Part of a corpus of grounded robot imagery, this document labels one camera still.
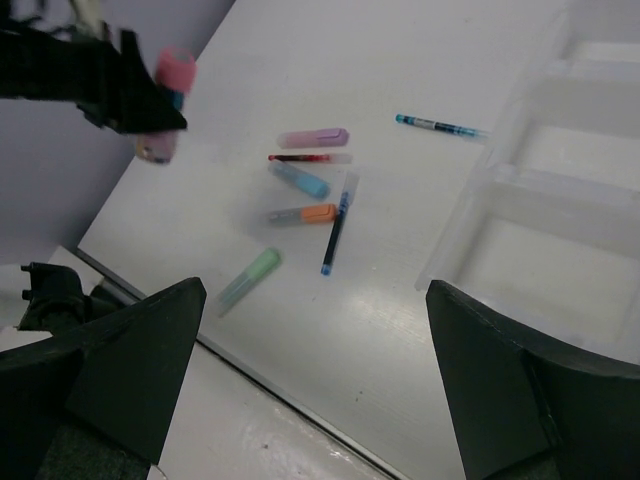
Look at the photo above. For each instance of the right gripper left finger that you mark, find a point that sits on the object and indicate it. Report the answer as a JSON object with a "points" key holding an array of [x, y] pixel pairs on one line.
{"points": [[97, 401]]}

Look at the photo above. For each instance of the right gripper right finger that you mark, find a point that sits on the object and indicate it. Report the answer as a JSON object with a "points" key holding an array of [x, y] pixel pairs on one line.
{"points": [[525, 404]]}

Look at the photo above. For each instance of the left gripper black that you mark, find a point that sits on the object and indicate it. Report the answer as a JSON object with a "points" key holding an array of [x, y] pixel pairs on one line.
{"points": [[111, 87]]}

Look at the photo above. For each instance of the clear plastic compartment tray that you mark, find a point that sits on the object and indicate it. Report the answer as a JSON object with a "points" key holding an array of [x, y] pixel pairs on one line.
{"points": [[546, 228]]}

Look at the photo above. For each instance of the purple capped lead case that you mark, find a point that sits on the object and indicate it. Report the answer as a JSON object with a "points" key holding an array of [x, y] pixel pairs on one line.
{"points": [[331, 137]]}

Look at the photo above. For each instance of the red ink pen refill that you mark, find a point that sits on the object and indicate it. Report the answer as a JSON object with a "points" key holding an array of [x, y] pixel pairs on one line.
{"points": [[313, 158]]}

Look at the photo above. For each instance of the blue capped lead case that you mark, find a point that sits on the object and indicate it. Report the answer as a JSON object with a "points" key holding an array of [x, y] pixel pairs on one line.
{"points": [[307, 183]]}

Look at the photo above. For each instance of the green capped lead case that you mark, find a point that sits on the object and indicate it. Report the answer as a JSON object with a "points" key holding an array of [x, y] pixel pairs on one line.
{"points": [[250, 277]]}

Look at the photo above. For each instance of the orange capped lead case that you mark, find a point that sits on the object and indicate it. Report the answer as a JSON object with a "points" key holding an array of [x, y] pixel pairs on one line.
{"points": [[315, 214]]}

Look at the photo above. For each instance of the dark blue pen refill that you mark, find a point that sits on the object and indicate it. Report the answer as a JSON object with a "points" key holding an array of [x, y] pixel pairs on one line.
{"points": [[345, 201]]}

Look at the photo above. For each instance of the teal pen refill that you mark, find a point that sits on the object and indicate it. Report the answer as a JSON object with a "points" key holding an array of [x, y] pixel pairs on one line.
{"points": [[441, 127]]}

